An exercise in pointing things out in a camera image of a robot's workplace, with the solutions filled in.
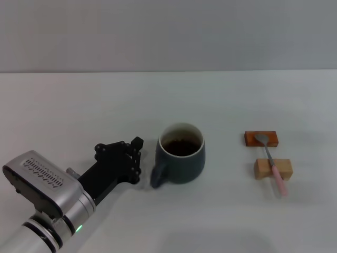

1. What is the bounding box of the dark grey ceramic coffee cup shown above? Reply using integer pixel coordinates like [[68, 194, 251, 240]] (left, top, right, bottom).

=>
[[150, 122, 206, 189]]

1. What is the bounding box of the pink handled metal spoon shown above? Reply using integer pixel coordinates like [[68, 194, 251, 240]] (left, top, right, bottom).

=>
[[254, 133, 289, 197]]

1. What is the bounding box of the reddish brown wooden block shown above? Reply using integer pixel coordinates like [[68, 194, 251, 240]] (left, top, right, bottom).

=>
[[244, 130, 279, 148]]

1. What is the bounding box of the light wooden spoon rest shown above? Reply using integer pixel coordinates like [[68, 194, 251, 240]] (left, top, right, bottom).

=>
[[253, 158, 293, 181]]

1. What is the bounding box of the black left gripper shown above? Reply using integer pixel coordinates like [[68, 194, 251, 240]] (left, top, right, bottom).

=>
[[78, 136, 144, 206]]

